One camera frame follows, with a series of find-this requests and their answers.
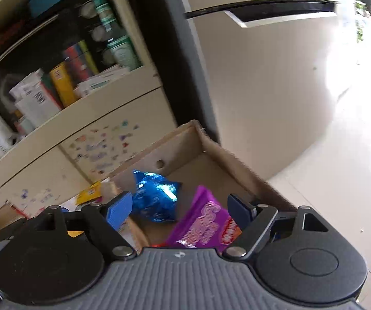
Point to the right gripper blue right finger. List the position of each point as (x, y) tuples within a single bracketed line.
[(255, 222)]

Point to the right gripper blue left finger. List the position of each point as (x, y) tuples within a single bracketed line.
[(104, 221)]

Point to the purple noodle snack packet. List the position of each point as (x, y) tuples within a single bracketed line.
[(206, 225)]

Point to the blue foil snack packet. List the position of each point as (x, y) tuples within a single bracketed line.
[(155, 197)]

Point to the small yellow snack packet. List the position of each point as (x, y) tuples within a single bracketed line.
[(93, 192)]

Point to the cream cabinet with stickers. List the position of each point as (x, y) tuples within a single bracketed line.
[(84, 143)]

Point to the cardboard box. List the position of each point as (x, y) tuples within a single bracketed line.
[(187, 155)]

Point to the white barcode box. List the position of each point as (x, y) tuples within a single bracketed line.
[(36, 98)]

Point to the yellow book box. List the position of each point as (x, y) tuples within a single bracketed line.
[(63, 84)]

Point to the beige refrigerator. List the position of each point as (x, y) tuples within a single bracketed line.
[(269, 72)]

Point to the green tin can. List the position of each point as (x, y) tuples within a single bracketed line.
[(124, 52)]

